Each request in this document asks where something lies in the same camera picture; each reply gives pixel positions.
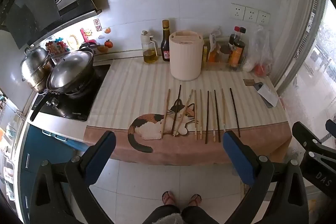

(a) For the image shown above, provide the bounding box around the person's foot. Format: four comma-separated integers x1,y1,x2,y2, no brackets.
161,191,175,207
187,194,202,208

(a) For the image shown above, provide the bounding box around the blue base cabinet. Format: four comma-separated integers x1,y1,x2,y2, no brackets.
15,124,88,224

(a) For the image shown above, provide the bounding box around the clear plastic bag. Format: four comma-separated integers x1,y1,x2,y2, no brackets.
243,25,274,77

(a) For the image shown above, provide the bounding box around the white and orange seasoning bag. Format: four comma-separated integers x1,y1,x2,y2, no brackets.
208,27,223,63

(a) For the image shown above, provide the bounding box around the steel steamer pot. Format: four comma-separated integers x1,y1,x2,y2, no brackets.
20,47,52,91

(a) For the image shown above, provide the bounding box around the set of wooden chopsticks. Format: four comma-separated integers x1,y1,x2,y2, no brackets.
161,84,241,144

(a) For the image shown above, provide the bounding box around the black glass gas stove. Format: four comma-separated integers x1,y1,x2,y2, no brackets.
31,63,111,123

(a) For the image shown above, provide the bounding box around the dark sauce bottle red label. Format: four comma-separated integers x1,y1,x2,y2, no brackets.
160,20,171,62

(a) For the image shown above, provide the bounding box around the clear plastic tray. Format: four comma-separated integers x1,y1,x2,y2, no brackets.
203,55,248,71

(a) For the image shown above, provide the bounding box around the person's leg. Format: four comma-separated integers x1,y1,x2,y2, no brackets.
181,204,227,224
142,204,182,224

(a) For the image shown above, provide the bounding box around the white wall socket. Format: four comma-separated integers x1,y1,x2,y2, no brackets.
229,3,246,19
243,6,259,22
256,10,271,26

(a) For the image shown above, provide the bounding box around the glass oil dispenser bottle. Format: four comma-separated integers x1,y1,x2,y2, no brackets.
141,30,159,64

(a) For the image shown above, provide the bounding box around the person's right foot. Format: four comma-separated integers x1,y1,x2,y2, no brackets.
187,194,202,208

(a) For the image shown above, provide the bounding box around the striped cat print mat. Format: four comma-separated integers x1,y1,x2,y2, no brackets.
83,58,292,166

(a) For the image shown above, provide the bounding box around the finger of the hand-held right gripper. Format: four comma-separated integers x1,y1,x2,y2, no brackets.
325,119,336,133
291,121,336,159

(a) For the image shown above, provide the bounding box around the colourful festive wall sticker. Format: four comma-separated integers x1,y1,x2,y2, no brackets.
45,40,69,62

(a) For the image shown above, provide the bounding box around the person's left leg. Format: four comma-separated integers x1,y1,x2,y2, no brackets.
142,204,182,224

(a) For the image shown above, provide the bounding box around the jar with brown lid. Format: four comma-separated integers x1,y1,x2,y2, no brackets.
220,45,230,63

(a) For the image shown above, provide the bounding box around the window with grey frame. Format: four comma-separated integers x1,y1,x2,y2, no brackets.
273,0,336,119

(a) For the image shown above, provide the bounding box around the dark bottle with red cap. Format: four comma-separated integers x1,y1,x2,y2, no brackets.
228,26,241,51

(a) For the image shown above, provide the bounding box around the pink sun wall sticker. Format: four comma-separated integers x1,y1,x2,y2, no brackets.
80,28,93,42

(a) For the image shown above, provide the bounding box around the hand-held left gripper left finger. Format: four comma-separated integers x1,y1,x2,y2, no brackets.
31,131,117,224

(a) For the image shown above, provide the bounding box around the steel wok lid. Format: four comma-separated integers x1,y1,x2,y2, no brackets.
46,51,94,90

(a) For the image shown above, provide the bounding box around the soy sauce bottle orange label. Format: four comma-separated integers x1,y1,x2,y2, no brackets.
227,27,246,69

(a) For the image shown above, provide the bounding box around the person's left foot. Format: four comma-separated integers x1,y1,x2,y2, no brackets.
161,191,175,207

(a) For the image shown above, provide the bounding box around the dark brown chopstick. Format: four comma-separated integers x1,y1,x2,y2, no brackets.
213,89,221,143

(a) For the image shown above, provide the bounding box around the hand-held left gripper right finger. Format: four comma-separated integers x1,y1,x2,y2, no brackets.
223,131,309,224

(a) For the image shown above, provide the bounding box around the black wok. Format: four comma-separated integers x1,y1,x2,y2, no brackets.
30,50,96,122

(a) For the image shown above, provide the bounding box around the person's right leg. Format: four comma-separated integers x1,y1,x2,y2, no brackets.
181,204,227,224

